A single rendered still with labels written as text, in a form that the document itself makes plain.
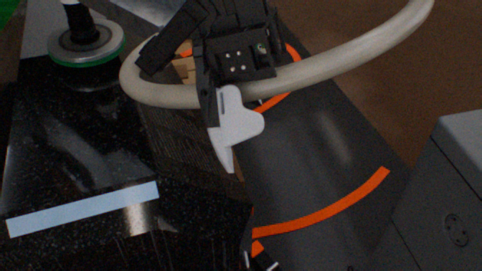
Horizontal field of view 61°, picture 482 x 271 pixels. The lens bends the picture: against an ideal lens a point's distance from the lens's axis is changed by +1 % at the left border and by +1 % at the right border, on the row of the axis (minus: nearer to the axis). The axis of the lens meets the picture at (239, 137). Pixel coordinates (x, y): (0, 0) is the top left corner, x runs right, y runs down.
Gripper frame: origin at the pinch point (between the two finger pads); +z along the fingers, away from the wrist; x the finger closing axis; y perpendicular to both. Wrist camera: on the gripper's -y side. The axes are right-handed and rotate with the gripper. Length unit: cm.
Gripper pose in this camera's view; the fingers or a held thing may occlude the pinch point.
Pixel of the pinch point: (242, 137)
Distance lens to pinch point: 50.0
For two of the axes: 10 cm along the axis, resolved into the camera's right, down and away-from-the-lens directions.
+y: 9.3, -1.1, -3.6
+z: 2.8, 8.3, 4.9
